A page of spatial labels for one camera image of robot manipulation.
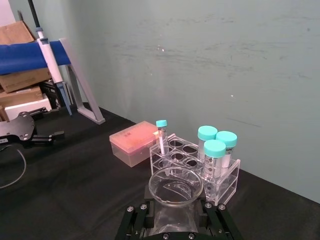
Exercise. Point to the black table cloth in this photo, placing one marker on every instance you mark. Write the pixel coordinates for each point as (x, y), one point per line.
(75, 180)

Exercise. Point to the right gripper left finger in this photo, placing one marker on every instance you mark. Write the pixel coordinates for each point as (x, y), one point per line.
(135, 220)

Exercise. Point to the slim tube with teal cap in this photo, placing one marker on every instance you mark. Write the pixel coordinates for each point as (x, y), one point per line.
(162, 136)

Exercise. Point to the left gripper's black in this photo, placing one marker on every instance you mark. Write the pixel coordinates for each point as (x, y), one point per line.
(17, 127)

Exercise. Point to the white box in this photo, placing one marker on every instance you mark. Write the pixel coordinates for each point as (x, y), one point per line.
(27, 107)

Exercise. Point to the brown cardboard box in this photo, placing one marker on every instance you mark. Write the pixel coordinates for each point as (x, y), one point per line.
(20, 96)
(25, 78)
(15, 32)

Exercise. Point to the translucent pink pipette tip box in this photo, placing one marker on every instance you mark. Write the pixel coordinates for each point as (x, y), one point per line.
(130, 145)

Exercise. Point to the black crate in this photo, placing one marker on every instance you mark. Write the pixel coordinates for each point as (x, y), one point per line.
(53, 93)

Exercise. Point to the grey pipette stand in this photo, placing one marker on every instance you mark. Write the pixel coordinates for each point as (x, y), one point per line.
(85, 97)

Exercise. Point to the white and blue pipette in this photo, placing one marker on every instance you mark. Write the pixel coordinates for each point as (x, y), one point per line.
(51, 62)

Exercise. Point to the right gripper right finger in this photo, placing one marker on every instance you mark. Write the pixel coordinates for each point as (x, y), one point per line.
(220, 222)

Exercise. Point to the clear acrylic tube rack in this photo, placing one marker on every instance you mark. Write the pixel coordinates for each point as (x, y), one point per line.
(225, 182)

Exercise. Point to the clear glass dish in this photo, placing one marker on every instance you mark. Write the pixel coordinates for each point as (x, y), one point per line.
(175, 190)

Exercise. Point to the large tube with teal cap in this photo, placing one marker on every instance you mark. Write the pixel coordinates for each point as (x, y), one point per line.
(207, 135)
(213, 160)
(227, 145)

